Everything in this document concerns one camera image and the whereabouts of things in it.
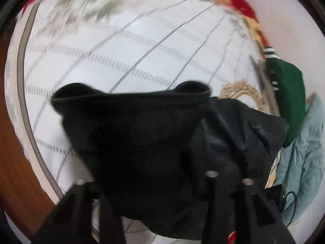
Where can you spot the light blue quilt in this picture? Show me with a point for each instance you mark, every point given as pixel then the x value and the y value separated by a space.
pixel 304 157

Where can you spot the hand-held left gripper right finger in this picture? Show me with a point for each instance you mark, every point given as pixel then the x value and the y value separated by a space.
pixel 243 208

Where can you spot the white diamond-pattern mat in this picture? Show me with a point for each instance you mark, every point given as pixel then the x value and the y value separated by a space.
pixel 127 43

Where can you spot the black leather jacket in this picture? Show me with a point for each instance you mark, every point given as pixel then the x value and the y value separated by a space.
pixel 152 144

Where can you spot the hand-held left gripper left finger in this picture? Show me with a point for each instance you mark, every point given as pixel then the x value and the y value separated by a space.
pixel 73 208

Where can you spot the folded green sweater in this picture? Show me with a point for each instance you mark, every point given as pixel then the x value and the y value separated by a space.
pixel 289 94

